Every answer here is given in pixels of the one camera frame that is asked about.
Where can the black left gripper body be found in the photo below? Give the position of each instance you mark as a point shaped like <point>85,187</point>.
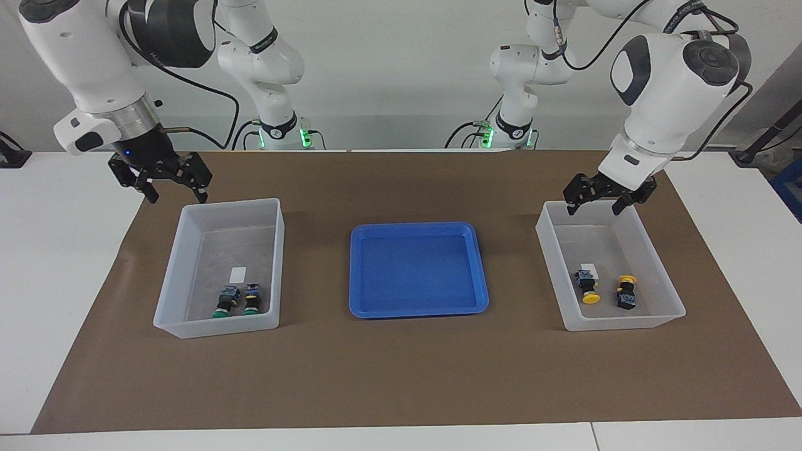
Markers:
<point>620,189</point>

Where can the black clamp bracket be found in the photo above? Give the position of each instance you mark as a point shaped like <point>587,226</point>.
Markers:
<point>12,156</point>

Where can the green push button switch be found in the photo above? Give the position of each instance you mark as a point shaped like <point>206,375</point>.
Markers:
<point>252,299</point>
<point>227,299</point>

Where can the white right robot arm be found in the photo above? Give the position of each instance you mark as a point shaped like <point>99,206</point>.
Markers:
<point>81,56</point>

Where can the blue crate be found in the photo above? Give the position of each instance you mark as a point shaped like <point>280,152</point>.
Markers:
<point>791,188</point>

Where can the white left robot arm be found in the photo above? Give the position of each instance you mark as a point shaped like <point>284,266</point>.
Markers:
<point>664,81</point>

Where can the black stand pole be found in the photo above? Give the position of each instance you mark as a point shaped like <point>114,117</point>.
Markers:
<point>767,131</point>

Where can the blue plastic tray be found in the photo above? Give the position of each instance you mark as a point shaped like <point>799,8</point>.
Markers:
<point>413,269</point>

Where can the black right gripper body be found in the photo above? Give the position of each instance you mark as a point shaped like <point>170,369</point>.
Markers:
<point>150,156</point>

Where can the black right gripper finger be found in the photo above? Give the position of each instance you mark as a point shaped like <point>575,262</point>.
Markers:
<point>199,175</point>
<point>145,186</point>

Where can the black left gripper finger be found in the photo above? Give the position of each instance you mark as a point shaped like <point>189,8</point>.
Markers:
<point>636,197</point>
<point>579,191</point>

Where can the small white paper label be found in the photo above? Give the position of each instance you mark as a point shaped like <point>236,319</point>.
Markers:
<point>238,274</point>
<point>589,268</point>

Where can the brown table mat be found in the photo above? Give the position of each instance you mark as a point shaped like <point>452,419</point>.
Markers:
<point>401,376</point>

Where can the translucent white plastic box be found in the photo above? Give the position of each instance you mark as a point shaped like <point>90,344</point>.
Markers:
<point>651,294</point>
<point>175,300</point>

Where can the yellow push button switch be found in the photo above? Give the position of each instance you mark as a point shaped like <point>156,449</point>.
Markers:
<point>589,289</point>
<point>626,294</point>

